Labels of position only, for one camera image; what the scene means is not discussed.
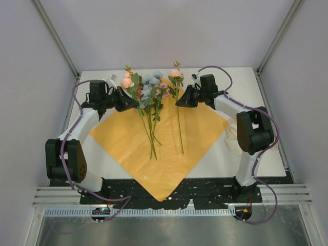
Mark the right aluminium frame post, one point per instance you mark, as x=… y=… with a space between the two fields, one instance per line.
x=281 y=32

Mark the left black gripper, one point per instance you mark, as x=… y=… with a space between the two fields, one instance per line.
x=125 y=102

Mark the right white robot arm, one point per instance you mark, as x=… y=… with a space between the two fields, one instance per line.
x=254 y=129

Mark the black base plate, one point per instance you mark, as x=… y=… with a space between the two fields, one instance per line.
x=206 y=193

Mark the white slotted cable duct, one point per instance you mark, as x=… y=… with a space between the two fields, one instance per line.
x=104 y=212

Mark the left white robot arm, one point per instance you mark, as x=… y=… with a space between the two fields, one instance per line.
x=65 y=160

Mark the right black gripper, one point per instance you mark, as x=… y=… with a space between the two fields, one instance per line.
x=185 y=100

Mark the orange wrapping paper sheet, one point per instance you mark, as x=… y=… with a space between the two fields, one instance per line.
x=182 y=138

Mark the aluminium frame post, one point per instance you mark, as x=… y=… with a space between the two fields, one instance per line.
x=55 y=36
x=281 y=32

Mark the fake flower bouquet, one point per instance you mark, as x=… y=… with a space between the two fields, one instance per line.
x=148 y=91

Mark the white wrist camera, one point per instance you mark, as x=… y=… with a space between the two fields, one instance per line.
x=195 y=77
x=111 y=81

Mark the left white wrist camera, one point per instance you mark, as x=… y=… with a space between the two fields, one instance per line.
x=111 y=81

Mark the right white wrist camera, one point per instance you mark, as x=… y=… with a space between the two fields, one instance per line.
x=195 y=77

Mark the left aluminium frame post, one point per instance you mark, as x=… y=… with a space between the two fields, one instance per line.
x=55 y=36

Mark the cream ribbon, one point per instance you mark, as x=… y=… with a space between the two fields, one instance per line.
x=231 y=140

